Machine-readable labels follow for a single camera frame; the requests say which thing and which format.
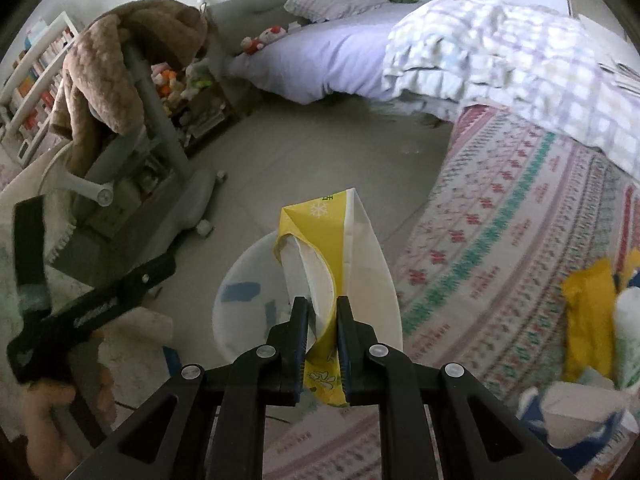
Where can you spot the grey adjustable chair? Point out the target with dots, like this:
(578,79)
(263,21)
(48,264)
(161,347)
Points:
(150,110)

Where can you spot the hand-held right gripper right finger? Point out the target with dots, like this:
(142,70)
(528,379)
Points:
(344,340)

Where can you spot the yellow and white paper bag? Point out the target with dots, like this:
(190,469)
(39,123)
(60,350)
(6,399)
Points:
(325,240)

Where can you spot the pile of plush toys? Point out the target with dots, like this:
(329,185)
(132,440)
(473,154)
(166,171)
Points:
(175,82)

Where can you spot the yellow sponge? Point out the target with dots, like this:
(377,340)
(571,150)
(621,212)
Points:
(587,320)

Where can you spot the brown fleece blanket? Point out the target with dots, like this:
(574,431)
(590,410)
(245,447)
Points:
(95,75)

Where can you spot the striped frilled pillow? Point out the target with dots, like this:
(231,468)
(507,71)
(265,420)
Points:
(335,0)

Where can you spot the plaid pastel quilt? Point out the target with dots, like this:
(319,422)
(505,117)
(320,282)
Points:
(500,55)

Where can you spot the person's left hand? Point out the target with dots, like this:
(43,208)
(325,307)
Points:
(47,420)

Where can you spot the red and white plush toy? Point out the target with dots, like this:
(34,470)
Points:
(260,39)

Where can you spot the grey bed with lavender sheet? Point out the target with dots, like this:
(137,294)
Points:
(320,55)

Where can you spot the white plastic bin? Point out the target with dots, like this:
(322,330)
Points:
(250,280)

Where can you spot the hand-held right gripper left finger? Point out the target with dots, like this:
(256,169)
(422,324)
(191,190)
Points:
(298,340)

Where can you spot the white bookshelf with books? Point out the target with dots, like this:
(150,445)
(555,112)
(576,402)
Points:
(35,75)

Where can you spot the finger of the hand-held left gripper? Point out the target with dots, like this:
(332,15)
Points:
(147,276)

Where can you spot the low bedside shelf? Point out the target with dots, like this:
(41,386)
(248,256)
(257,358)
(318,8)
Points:
(205,120)

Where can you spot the small blue floor object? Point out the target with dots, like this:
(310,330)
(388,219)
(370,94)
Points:
(172,360)

